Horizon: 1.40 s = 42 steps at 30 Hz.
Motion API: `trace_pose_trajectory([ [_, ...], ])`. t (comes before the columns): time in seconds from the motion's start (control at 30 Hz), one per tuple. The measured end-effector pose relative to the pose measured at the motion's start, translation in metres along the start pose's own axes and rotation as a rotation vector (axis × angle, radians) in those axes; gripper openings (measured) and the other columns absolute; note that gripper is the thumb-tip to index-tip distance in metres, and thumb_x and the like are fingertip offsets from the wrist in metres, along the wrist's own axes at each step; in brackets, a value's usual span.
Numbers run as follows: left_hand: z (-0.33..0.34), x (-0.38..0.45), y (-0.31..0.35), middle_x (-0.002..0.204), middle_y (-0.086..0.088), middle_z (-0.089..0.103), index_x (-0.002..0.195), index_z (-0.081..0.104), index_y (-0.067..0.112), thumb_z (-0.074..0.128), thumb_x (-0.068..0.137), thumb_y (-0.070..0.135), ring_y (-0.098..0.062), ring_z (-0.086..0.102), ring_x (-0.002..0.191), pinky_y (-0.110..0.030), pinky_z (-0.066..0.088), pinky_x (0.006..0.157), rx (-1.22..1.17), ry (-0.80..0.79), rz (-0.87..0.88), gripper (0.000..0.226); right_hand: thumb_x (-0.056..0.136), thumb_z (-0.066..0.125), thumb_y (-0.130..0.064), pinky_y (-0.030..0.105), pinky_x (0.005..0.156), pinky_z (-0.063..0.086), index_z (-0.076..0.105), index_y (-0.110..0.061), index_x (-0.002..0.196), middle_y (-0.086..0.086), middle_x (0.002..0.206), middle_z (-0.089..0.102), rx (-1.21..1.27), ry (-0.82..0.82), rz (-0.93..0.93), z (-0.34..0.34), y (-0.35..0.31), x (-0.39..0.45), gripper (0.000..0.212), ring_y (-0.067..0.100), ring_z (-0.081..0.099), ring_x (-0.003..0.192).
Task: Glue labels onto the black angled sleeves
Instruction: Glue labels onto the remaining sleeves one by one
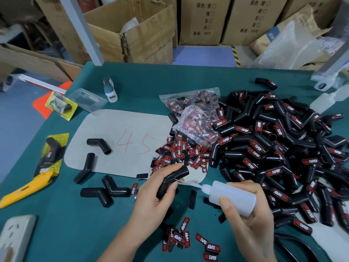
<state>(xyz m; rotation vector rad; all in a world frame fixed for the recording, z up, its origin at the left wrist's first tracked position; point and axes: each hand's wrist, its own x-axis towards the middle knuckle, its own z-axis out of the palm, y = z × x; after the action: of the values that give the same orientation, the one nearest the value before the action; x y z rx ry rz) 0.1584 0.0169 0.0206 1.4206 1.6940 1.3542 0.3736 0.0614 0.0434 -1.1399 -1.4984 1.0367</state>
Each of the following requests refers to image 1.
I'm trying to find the person's right forearm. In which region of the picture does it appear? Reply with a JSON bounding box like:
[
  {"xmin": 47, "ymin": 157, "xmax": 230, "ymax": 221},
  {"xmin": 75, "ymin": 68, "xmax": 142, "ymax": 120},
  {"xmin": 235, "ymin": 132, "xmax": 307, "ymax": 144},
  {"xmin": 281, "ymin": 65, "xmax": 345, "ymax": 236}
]
[{"xmin": 247, "ymin": 255, "xmax": 278, "ymax": 262}]

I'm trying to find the printed closed cardboard box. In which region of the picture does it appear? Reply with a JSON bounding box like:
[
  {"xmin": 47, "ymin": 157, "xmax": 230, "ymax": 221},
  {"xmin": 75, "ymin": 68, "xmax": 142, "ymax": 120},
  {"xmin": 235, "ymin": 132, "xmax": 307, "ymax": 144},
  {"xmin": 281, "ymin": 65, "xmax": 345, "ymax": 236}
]
[
  {"xmin": 178, "ymin": 0, "xmax": 233, "ymax": 46},
  {"xmin": 221, "ymin": 0, "xmax": 290, "ymax": 47}
]

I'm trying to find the person's left hand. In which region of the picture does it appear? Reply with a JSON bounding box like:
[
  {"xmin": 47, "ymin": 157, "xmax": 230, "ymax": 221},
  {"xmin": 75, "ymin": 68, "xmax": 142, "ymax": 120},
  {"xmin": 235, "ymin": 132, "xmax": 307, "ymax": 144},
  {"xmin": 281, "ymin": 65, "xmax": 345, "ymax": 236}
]
[{"xmin": 130, "ymin": 163, "xmax": 184, "ymax": 234}]

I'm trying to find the white bottle blue label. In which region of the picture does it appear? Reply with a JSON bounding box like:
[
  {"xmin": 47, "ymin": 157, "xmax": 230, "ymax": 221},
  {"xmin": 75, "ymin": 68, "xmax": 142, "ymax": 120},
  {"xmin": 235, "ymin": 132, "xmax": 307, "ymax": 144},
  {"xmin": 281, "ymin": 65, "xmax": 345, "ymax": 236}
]
[{"xmin": 314, "ymin": 76, "xmax": 339, "ymax": 92}]

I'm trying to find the plain black bent rubber tube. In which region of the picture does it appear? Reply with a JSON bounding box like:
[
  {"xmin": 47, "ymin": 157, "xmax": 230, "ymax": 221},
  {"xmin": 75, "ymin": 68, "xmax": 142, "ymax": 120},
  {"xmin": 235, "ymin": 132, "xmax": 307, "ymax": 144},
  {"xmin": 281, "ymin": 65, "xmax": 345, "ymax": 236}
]
[
  {"xmin": 80, "ymin": 187, "xmax": 114, "ymax": 208},
  {"xmin": 156, "ymin": 165, "xmax": 190, "ymax": 200},
  {"xmin": 73, "ymin": 153, "xmax": 96, "ymax": 185},
  {"xmin": 101, "ymin": 175, "xmax": 131, "ymax": 198},
  {"xmin": 86, "ymin": 138, "xmax": 112, "ymax": 155}
]

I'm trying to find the translucent white plastic bottle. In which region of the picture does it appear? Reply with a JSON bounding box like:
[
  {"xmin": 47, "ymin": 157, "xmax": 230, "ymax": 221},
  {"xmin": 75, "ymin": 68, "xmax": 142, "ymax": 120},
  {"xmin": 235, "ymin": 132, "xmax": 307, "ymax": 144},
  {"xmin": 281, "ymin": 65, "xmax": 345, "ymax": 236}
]
[{"xmin": 309, "ymin": 84, "xmax": 349, "ymax": 114}]

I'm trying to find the clear plastic bag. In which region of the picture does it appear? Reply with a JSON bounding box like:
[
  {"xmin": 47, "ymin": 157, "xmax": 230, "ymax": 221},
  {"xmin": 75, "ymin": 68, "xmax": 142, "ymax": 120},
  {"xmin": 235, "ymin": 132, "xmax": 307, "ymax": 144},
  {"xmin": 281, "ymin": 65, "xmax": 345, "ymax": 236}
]
[{"xmin": 249, "ymin": 20, "xmax": 332, "ymax": 70}]

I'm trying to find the grey cardboard sheet red writing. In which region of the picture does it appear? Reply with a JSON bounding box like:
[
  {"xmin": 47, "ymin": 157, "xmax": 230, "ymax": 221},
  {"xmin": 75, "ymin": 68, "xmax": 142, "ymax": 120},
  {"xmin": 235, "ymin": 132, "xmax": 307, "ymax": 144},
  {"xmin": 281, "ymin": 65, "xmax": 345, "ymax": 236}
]
[{"xmin": 64, "ymin": 109, "xmax": 208, "ymax": 185}]

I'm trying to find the white needle-tip squeeze bottle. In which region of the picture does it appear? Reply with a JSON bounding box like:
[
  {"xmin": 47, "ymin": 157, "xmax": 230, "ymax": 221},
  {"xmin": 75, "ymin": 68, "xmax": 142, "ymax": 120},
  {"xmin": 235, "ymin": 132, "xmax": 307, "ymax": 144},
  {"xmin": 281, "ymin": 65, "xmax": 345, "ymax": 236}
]
[{"xmin": 173, "ymin": 179, "xmax": 257, "ymax": 217}]

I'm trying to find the yellow blister card package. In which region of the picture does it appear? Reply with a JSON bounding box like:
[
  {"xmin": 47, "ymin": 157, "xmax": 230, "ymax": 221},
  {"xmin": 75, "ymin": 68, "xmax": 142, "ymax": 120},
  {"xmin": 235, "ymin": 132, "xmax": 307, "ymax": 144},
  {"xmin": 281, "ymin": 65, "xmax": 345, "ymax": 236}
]
[{"xmin": 45, "ymin": 91, "xmax": 78, "ymax": 121}]

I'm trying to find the plain closed cardboard box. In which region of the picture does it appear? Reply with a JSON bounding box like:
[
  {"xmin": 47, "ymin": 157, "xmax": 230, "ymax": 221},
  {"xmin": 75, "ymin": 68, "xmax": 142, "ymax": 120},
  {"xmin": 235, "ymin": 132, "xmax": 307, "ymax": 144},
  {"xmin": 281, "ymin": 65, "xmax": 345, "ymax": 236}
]
[{"xmin": 280, "ymin": 0, "xmax": 344, "ymax": 30}]

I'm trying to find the clear bag of labels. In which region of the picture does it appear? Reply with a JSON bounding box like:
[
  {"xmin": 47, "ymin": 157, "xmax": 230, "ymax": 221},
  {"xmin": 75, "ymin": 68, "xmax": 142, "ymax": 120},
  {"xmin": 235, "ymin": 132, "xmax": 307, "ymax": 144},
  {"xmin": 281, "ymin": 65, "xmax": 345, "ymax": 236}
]
[
  {"xmin": 172, "ymin": 105, "xmax": 227, "ymax": 148},
  {"xmin": 159, "ymin": 87, "xmax": 221, "ymax": 121}
]

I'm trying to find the grey white frame post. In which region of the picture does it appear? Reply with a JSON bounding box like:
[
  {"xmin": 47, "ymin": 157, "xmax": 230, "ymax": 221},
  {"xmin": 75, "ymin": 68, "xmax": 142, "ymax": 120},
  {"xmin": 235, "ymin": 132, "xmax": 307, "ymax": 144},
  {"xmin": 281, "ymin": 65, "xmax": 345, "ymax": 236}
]
[{"xmin": 58, "ymin": 0, "xmax": 105, "ymax": 66}]

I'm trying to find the labelled black bent tube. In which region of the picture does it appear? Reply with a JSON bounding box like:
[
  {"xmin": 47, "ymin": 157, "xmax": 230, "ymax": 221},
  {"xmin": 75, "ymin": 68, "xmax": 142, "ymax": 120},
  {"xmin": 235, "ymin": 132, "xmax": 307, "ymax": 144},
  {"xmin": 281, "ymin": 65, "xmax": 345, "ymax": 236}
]
[{"xmin": 255, "ymin": 77, "xmax": 278, "ymax": 90}]

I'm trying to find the yellow utility knife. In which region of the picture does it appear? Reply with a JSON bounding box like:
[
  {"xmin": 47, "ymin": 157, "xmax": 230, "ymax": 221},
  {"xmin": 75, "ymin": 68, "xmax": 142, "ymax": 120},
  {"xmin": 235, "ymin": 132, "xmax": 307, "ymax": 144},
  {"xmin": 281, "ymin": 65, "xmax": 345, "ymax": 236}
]
[{"xmin": 0, "ymin": 171, "xmax": 54, "ymax": 209}]

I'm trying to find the flat cardboard panel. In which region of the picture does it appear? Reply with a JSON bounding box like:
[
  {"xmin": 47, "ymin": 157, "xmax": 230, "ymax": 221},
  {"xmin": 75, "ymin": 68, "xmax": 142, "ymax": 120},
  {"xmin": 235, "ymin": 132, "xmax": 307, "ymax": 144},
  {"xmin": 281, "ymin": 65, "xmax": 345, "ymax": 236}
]
[{"xmin": 0, "ymin": 43, "xmax": 84, "ymax": 83}]

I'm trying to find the white power strip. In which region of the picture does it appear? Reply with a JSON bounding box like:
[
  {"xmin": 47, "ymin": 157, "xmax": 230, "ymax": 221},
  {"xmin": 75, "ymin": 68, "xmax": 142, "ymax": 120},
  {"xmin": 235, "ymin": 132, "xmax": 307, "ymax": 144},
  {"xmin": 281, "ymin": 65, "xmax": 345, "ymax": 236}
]
[{"xmin": 0, "ymin": 214, "xmax": 37, "ymax": 262}]

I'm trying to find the white sheet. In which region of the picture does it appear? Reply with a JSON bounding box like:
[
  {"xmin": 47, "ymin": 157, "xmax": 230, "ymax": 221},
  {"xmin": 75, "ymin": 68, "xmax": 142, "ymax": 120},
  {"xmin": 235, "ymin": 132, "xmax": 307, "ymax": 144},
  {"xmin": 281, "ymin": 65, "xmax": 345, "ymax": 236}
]
[{"xmin": 295, "ymin": 212, "xmax": 349, "ymax": 262}]

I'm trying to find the open cardboard box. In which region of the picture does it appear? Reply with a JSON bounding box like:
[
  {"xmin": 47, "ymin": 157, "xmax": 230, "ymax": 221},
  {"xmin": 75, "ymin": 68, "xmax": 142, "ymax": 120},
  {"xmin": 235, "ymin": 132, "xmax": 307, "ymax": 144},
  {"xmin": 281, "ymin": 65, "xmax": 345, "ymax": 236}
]
[{"xmin": 83, "ymin": 0, "xmax": 175, "ymax": 65}]

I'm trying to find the yellow card packaged black tube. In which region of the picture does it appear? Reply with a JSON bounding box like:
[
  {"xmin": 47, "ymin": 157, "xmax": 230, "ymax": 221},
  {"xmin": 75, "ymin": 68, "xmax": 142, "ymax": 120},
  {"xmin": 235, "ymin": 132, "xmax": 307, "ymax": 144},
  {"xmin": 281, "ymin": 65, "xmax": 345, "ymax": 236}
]
[{"xmin": 33, "ymin": 133, "xmax": 70, "ymax": 178}]

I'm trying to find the person's left forearm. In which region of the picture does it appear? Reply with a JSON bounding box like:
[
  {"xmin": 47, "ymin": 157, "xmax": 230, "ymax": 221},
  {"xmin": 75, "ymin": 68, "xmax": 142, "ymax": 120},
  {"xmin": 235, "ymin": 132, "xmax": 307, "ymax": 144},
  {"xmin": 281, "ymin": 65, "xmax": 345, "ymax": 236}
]
[{"xmin": 97, "ymin": 219, "xmax": 153, "ymax": 262}]

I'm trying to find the person's right hand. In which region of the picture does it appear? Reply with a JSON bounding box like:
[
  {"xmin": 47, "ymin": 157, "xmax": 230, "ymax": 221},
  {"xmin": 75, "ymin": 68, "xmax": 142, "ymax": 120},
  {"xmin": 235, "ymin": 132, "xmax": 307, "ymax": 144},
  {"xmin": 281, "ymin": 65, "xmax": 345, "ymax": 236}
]
[{"xmin": 219, "ymin": 180, "xmax": 277, "ymax": 260}]

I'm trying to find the heap of red black labels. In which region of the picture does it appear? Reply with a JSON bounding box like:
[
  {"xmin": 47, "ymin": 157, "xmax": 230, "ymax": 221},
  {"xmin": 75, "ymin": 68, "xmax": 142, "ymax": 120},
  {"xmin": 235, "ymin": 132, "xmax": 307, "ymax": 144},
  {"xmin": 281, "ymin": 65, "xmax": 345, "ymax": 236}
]
[{"xmin": 151, "ymin": 133, "xmax": 211, "ymax": 174}]

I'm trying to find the pile of labelled black tubes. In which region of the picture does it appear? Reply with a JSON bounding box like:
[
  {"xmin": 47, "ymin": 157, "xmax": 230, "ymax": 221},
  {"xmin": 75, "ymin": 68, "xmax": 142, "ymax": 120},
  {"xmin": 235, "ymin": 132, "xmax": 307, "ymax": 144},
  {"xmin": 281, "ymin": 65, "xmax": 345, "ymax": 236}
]
[{"xmin": 209, "ymin": 90, "xmax": 349, "ymax": 235}]

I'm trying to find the scatter of red black labels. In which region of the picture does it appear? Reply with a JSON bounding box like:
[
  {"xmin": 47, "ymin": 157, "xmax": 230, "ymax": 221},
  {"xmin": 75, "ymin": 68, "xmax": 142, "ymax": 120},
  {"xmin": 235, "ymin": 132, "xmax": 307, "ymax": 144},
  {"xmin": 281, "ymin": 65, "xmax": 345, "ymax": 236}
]
[{"xmin": 162, "ymin": 217, "xmax": 222, "ymax": 262}]

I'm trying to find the white bar red stripe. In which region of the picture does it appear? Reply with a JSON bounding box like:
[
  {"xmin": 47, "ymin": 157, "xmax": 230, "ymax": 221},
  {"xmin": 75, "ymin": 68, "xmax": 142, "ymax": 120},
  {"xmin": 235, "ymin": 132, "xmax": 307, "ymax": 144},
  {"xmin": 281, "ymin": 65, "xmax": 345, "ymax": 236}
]
[{"xmin": 10, "ymin": 74, "xmax": 67, "ymax": 95}]

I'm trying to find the clear plastic blister shell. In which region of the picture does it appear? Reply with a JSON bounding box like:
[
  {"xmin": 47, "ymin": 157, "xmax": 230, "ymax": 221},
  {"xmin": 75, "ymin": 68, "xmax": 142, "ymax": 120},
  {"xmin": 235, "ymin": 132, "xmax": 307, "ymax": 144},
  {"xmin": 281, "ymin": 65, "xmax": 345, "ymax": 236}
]
[{"xmin": 67, "ymin": 88, "xmax": 108, "ymax": 113}]

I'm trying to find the small white grey bottle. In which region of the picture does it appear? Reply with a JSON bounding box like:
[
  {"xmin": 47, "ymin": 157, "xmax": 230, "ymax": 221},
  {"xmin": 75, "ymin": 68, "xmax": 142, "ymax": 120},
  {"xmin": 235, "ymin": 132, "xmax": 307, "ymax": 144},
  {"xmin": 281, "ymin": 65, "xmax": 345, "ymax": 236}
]
[{"xmin": 103, "ymin": 77, "xmax": 118, "ymax": 103}]

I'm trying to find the cardboard box blue label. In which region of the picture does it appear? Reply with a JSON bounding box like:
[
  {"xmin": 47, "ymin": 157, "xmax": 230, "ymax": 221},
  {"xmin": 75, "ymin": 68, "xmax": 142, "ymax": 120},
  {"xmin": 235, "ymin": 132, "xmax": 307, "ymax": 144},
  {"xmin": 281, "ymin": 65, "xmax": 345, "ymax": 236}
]
[{"xmin": 249, "ymin": 4, "xmax": 332, "ymax": 63}]

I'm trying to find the orange sheet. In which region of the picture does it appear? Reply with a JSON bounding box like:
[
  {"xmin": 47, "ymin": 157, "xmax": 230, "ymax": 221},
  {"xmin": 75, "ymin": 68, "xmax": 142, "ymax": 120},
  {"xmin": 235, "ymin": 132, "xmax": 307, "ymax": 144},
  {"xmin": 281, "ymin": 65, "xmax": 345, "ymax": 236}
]
[{"xmin": 32, "ymin": 81, "xmax": 73, "ymax": 120}]

